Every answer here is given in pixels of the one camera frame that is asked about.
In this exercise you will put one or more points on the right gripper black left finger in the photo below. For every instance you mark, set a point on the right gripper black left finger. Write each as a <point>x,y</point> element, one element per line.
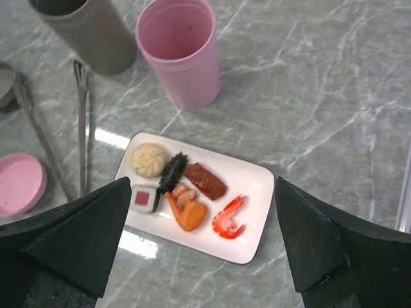
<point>63,257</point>

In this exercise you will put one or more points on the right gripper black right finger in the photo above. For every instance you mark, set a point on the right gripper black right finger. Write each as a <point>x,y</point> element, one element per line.
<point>338,259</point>

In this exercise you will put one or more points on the sushi roll piece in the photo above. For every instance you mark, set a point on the sushi roll piece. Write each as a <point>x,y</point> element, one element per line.
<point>145,198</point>

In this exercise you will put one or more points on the white steamed bun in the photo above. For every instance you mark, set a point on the white steamed bun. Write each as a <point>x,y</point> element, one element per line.
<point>149,159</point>

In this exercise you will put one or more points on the black spiky sea cucumber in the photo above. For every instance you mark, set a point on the black spiky sea cucumber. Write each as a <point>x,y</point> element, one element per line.
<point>172,173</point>

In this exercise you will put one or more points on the orange chicken wing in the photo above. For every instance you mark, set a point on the orange chicken wing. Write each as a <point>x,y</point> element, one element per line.
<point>191,216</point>

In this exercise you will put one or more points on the brown meat slice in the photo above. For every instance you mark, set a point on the brown meat slice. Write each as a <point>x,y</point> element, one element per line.
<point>205,181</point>

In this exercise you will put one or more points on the metal food tongs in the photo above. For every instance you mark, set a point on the metal food tongs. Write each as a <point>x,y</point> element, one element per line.
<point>24,100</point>

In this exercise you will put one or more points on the pink round lid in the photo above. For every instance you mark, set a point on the pink round lid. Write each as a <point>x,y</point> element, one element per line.
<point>23,183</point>

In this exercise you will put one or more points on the small orange meat piece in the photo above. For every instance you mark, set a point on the small orange meat piece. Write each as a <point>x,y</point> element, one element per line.
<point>182,194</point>

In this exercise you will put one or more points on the red shrimp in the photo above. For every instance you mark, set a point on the red shrimp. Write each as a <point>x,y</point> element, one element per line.
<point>222,223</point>

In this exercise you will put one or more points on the white rectangular plate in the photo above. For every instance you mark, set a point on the white rectangular plate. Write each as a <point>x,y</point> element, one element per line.
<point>241,178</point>

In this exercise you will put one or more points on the grey round lid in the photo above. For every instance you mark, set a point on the grey round lid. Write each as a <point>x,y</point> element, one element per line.
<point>7,80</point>

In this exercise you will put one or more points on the grey cylindrical container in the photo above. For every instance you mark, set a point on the grey cylindrical container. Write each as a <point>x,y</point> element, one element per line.
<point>94,30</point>

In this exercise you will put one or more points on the pink cylindrical container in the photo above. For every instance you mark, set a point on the pink cylindrical container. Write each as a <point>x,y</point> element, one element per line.
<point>178,40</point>

